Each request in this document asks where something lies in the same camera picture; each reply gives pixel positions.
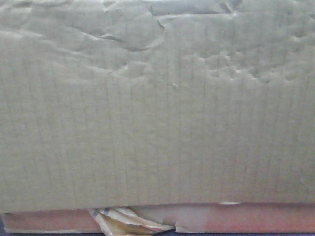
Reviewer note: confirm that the brown cardboard box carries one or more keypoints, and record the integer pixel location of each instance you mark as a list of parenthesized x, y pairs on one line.
[(133, 117)]

